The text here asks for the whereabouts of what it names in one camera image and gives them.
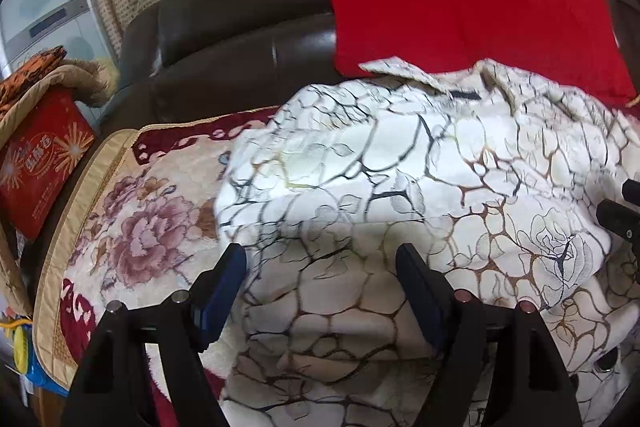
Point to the orange patterned cloth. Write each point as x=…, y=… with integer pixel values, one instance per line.
x=30, y=74

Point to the brown leather sofa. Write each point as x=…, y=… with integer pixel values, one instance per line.
x=235, y=22

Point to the white crackle-patterned garment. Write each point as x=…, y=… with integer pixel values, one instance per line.
x=400, y=187

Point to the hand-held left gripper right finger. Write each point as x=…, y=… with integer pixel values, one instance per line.
x=425, y=294

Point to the beige plush armrest cover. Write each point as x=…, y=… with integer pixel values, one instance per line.
x=92, y=79

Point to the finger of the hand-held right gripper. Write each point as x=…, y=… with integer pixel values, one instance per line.
x=619, y=218
x=632, y=193

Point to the red cloth cover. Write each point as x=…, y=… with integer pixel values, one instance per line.
x=465, y=2

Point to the blue and yellow toy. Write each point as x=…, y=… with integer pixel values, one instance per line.
x=25, y=352

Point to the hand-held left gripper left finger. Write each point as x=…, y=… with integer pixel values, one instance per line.
x=222, y=289

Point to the red printed box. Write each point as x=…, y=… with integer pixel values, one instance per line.
x=42, y=157

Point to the floral plush blanket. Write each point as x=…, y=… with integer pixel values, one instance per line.
x=145, y=217

